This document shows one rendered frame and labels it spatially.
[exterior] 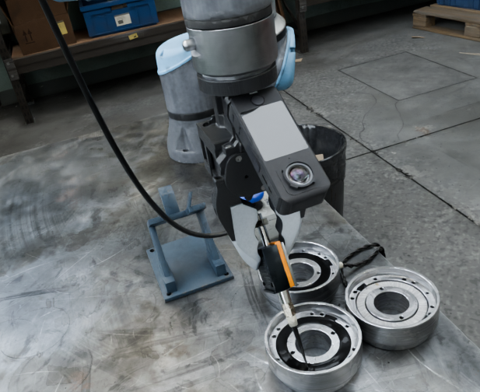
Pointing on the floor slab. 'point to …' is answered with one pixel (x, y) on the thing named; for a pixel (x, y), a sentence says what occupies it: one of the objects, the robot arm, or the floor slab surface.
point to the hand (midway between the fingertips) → (271, 257)
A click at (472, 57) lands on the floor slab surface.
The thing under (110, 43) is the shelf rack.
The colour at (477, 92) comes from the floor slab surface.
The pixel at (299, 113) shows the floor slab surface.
